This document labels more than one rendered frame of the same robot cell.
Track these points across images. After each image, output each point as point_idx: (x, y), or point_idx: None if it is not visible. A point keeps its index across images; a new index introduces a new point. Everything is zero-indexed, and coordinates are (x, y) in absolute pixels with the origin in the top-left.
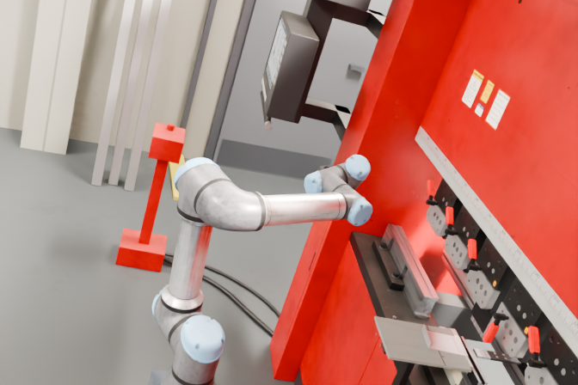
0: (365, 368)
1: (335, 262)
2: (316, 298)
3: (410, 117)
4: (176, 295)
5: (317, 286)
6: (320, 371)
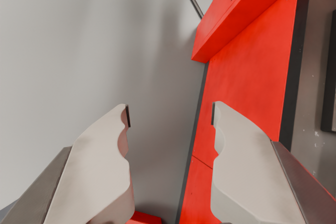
0: None
1: (264, 4)
2: (232, 29)
3: None
4: None
5: (235, 21)
6: (214, 92)
